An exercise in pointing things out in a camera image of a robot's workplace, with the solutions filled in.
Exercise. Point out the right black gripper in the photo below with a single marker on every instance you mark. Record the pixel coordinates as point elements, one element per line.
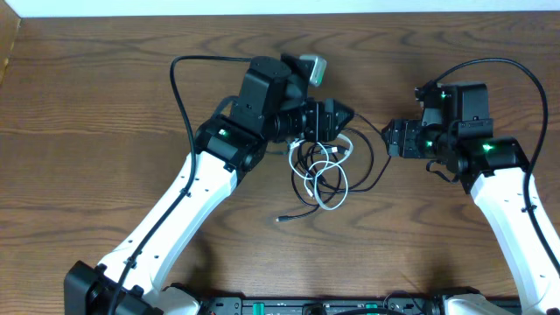
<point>402,132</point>

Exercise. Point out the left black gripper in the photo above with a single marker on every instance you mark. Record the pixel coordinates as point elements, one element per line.
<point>318,130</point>

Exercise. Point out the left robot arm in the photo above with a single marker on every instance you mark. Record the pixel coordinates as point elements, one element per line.
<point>131,278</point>

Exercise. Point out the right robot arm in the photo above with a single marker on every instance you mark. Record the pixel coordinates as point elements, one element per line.
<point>457,131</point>

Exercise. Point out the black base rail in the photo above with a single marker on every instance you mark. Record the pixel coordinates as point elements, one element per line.
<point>275,306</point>

